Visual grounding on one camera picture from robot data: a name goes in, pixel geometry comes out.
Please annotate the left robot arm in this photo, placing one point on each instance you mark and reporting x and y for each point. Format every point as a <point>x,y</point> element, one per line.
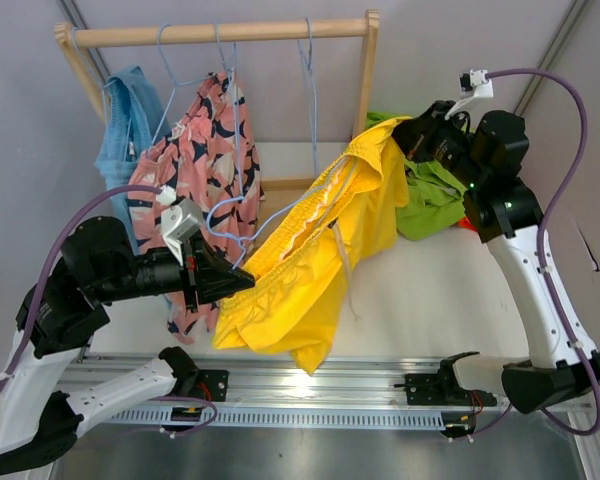
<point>96,267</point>

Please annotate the blue hanger of pink shorts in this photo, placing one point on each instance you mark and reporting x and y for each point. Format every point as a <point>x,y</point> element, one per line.
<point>175,82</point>

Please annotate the orange shorts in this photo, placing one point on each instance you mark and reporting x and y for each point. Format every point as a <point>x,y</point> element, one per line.
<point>466,224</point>

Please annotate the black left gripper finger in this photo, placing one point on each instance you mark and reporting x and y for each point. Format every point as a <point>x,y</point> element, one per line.
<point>217,272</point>
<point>214,292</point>

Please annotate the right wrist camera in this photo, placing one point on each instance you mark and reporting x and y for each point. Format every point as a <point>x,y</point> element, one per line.
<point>475,85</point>

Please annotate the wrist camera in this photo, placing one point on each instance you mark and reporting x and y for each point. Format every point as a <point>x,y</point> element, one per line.
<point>181,219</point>
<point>475,85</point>

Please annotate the yellow shorts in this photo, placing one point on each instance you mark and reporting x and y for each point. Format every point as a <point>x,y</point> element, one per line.
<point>303,267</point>

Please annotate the wooden clothes rack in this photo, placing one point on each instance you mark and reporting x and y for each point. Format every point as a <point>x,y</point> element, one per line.
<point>268,70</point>

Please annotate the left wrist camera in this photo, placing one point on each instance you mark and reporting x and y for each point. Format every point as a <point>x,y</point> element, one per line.
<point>181,219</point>

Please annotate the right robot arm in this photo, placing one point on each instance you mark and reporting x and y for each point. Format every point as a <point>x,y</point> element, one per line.
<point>563,361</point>

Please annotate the green shorts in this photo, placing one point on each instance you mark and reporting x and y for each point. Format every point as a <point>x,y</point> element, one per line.
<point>415,200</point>

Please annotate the pink patterned shorts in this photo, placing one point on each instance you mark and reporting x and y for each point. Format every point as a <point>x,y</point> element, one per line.
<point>197,159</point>

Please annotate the light blue shorts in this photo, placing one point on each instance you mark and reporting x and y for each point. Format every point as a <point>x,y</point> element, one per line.
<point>135,121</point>

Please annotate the blue hanger of green shorts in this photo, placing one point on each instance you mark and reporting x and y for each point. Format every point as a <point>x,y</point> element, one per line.
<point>307,66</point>

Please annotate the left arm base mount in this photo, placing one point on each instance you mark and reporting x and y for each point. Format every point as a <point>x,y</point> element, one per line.
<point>210,385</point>

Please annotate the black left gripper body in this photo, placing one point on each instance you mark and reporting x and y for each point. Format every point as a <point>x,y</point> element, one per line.
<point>158,273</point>

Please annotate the slotted cable duct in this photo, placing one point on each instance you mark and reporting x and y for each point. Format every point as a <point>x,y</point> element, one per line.
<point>392,419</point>

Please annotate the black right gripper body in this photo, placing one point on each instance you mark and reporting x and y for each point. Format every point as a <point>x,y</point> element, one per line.
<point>447,141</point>

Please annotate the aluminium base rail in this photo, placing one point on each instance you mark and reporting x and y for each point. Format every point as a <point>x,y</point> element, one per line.
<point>275,382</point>

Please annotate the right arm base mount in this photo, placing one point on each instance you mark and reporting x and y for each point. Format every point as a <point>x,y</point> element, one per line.
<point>440,390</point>

